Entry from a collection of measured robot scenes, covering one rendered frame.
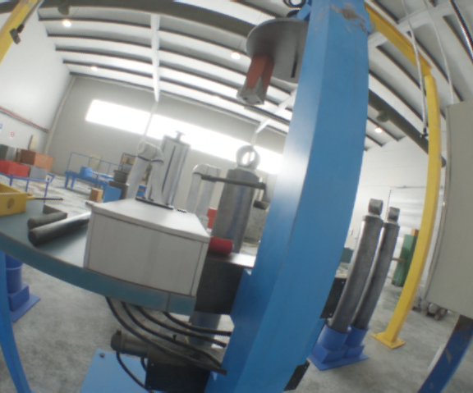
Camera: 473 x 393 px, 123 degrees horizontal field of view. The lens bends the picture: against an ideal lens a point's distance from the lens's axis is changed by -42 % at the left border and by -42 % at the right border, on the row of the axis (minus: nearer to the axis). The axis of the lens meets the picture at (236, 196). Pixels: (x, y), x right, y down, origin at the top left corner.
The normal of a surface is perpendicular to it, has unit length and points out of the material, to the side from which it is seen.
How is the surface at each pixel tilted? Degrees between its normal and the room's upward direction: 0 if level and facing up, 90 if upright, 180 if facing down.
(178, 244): 90
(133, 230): 90
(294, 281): 90
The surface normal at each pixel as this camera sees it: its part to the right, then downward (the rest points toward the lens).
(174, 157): 0.59, 0.13
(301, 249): 0.25, 0.03
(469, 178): -0.93, -0.26
